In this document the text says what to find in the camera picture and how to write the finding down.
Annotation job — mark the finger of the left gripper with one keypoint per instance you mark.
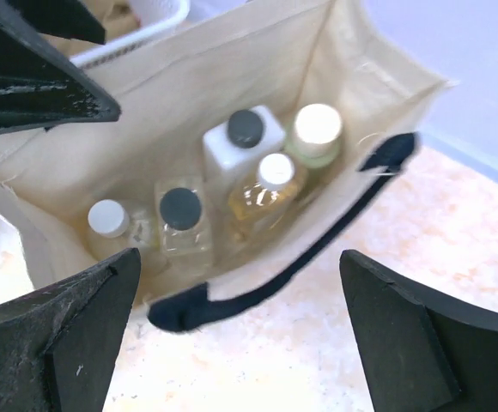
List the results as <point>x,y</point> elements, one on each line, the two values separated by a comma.
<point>40,87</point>
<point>67,19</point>

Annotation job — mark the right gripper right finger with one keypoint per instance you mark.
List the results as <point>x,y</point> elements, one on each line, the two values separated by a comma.
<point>421,349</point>

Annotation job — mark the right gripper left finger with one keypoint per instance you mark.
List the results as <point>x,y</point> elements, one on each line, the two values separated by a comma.
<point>59,344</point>

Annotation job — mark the clear bottle white cap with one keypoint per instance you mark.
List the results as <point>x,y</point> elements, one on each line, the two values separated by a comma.
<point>116,232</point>

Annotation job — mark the clear bottle dark cap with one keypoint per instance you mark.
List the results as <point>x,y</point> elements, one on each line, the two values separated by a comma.
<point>184,226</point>

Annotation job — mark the white square bottle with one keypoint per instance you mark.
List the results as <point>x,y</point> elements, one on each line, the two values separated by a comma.
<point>232,148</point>

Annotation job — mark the amber liquid bottle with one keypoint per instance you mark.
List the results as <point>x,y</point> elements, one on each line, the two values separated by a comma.
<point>259,199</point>

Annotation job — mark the green bottle beige cap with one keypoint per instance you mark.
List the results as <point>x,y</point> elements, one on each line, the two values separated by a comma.
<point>314,140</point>

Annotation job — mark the brown cloth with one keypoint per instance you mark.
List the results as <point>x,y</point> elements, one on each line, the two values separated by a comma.
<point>116,16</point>

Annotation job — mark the white plastic basket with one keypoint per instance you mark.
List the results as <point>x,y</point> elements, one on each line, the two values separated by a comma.
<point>158,19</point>

